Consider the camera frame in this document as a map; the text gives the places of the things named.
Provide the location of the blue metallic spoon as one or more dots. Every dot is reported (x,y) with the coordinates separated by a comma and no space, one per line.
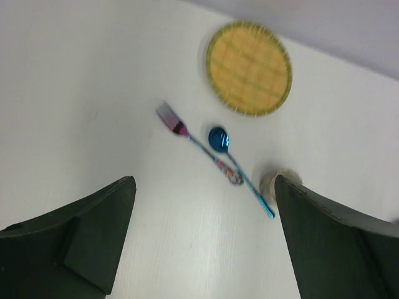
(218,139)

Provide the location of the speckled ceramic cup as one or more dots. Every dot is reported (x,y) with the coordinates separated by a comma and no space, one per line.
(267,183)

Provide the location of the round yellow woven coaster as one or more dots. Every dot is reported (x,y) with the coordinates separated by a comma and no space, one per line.
(248,68)

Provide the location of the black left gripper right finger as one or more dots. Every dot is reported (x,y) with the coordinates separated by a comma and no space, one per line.
(336,251)

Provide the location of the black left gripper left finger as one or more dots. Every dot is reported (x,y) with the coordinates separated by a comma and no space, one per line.
(71,252)

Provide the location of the purple fork with patterned handle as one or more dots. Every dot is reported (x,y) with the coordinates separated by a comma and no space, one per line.
(177,126)

